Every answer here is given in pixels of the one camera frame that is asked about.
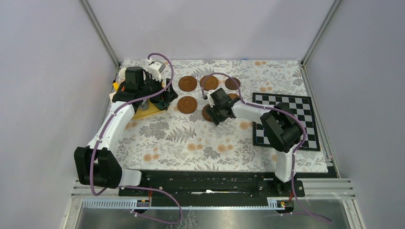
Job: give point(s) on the brown wooden coaster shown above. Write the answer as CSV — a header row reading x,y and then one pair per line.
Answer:
x,y
187,83
187,105
233,96
205,114
209,82

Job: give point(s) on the dark brown coaster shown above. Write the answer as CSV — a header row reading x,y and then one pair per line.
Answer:
x,y
232,83

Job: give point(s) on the floral tablecloth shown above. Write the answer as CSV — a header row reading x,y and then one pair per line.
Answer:
x,y
176,141

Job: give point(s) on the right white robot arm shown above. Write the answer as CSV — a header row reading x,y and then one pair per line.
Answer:
x,y
284,131

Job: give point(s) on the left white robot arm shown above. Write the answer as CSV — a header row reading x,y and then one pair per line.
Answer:
x,y
140,89

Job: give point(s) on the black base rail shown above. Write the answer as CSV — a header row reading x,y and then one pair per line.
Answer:
x,y
212,188

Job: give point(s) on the white pink block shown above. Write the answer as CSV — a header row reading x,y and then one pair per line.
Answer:
x,y
111,95

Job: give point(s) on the yellow block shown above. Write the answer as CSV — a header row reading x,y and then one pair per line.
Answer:
x,y
116,86

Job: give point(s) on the pink white mug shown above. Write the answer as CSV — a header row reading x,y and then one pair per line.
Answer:
x,y
122,75

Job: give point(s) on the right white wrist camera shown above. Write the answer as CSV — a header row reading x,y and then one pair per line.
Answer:
x,y
210,98

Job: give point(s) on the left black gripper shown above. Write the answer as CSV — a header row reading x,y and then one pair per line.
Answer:
x,y
167,95

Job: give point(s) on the yellow tray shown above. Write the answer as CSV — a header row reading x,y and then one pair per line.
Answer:
x,y
152,110

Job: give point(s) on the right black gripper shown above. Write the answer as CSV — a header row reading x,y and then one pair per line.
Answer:
x,y
218,120

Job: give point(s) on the grey mug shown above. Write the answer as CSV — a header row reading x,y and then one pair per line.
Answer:
x,y
144,105

